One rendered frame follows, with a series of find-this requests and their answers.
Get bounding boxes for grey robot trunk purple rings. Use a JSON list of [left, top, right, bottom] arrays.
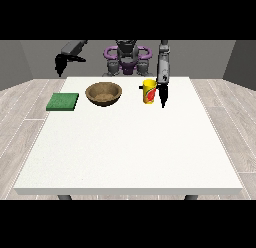
[[101, 40, 155, 78]]

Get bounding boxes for yellow cup with melon print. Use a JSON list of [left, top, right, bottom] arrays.
[[142, 79, 158, 105]]

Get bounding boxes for green square pad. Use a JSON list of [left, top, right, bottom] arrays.
[[45, 92, 80, 112]]

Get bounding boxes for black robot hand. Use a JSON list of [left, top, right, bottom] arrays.
[[54, 53, 87, 78], [138, 81, 169, 109]]

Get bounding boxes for brown wooden bowl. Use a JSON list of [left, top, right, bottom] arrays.
[[85, 81, 123, 108]]

